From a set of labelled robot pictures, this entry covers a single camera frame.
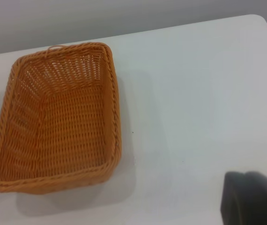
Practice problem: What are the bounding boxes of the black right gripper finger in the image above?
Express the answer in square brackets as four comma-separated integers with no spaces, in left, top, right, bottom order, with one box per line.
[219,171,267,225]

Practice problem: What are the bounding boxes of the orange wicker basket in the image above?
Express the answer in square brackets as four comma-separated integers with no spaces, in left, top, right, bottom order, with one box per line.
[0,42,122,195]

